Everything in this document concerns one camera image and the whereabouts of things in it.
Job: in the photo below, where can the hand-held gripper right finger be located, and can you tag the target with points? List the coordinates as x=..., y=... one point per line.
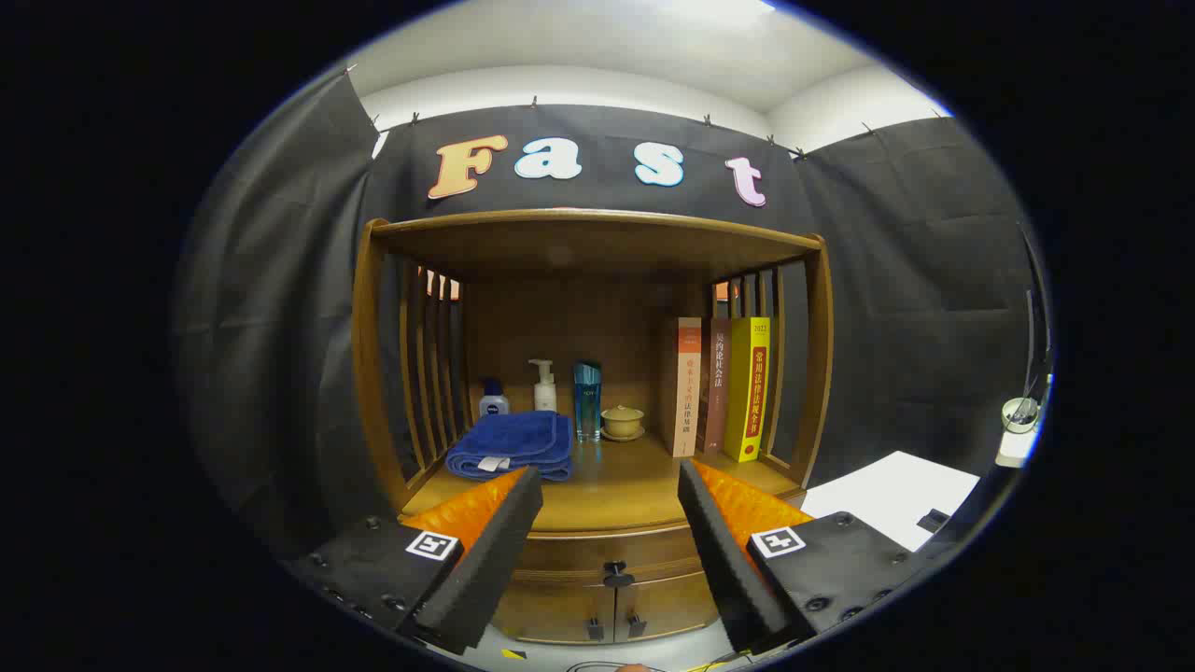
x=728, y=560

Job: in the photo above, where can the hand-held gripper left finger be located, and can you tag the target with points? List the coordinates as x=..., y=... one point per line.
x=485, y=560

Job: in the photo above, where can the wooden drawer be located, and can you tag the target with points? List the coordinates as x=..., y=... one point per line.
x=597, y=551

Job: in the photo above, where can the wooden cabinet door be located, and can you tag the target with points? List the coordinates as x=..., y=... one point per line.
x=551, y=611
x=667, y=607

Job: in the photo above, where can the wooden countertop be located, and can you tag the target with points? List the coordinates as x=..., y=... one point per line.
x=616, y=485

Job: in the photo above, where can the wooden cabinet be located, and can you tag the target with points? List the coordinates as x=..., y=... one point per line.
x=579, y=243

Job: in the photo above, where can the blue folded towel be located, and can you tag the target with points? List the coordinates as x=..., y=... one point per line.
x=513, y=443

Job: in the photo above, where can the small white blue-capped bottle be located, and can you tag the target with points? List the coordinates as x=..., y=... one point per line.
x=493, y=403

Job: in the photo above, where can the brown book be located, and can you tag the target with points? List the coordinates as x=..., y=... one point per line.
x=715, y=392

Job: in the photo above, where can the yellow book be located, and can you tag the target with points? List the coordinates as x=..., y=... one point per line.
x=750, y=392

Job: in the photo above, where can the beige orange book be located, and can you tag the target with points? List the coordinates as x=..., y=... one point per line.
x=686, y=392

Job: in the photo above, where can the beige lidded teacup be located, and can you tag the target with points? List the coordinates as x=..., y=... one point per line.
x=622, y=422

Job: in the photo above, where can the white pump bottle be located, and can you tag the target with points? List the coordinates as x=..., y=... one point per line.
x=544, y=392

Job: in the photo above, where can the blue glass bottle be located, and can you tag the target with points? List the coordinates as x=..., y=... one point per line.
x=587, y=401

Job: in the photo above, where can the small black object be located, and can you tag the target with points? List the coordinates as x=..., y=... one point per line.
x=933, y=521

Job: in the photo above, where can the black backdrop cloth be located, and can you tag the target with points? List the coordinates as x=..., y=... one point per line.
x=280, y=327

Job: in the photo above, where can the white device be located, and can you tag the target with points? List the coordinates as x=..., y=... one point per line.
x=1019, y=415

